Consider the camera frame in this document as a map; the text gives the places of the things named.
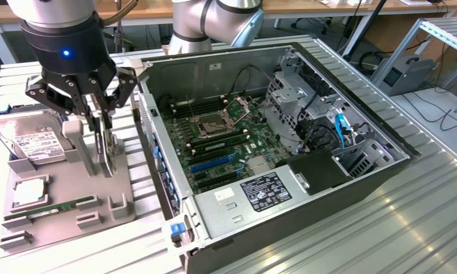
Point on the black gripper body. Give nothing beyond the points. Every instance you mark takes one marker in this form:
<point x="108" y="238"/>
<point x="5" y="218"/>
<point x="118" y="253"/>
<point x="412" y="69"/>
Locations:
<point x="72" y="48"/>

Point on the black graphics card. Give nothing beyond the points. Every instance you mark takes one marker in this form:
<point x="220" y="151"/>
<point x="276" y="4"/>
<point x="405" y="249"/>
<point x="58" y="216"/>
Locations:
<point x="108" y="154"/>

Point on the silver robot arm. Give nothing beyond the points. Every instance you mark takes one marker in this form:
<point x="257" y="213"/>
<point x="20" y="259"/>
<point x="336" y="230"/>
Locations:
<point x="197" y="28"/>

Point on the silver hard disk drive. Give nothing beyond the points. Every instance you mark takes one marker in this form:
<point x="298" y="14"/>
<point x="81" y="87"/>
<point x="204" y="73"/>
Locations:
<point x="26" y="134"/>

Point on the thin locking lever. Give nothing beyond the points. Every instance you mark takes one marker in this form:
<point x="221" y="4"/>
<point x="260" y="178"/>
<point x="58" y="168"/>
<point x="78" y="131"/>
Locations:
<point x="192" y="109"/>

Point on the CPU socket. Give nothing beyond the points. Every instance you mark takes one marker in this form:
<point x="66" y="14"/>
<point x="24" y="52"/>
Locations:
<point x="209" y="125"/>

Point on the metal socket cover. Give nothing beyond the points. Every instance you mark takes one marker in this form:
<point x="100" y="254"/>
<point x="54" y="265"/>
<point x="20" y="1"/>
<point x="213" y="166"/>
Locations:
<point x="226" y="117"/>

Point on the green RAM stick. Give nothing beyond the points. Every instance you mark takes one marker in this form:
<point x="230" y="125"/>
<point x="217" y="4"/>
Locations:
<point x="57" y="208"/>
<point x="220" y="141"/>

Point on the silver CPU chip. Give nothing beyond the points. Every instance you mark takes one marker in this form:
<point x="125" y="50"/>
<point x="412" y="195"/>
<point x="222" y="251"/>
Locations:
<point x="29" y="192"/>

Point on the blue expansion slot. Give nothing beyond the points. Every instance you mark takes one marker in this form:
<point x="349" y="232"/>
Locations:
<point x="209" y="165"/>

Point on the green motherboard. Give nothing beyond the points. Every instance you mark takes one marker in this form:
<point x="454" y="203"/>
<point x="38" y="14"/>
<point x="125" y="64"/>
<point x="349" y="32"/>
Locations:
<point x="258" y="137"/>

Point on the silver disk bay cage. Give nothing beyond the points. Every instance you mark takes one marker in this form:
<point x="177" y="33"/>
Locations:
<point x="365" y="160"/>
<point x="289" y="97"/>

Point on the silver chipset heatsink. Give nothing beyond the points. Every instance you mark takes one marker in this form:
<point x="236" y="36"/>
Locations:
<point x="258" y="167"/>

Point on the grey parts rack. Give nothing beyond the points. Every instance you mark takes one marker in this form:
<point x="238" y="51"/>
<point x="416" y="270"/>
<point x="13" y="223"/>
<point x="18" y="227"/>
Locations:
<point x="60" y="234"/>

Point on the grey power supply unit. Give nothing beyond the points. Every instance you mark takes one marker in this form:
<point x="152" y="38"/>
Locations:
<point x="220" y="211"/>

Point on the light blue case latch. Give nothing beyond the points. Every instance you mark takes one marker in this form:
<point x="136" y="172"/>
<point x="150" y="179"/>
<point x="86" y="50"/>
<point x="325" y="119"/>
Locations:
<point x="176" y="229"/>

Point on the black office chair base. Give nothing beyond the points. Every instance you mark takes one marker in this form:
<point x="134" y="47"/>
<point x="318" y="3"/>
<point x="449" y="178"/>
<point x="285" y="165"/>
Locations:
<point x="325" y="27"/>

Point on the black plastic shroud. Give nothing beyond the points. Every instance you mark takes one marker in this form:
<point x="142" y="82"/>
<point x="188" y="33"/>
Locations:
<point x="316" y="174"/>

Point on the black slanted pole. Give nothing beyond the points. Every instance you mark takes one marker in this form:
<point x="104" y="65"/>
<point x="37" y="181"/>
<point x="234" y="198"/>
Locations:
<point x="366" y="25"/>

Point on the open black PC case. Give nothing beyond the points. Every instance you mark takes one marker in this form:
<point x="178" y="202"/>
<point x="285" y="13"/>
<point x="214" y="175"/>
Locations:
<point x="289" y="242"/>

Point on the aluminium frame table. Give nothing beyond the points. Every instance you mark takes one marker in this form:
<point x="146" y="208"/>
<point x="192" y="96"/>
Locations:
<point x="441" y="31"/>

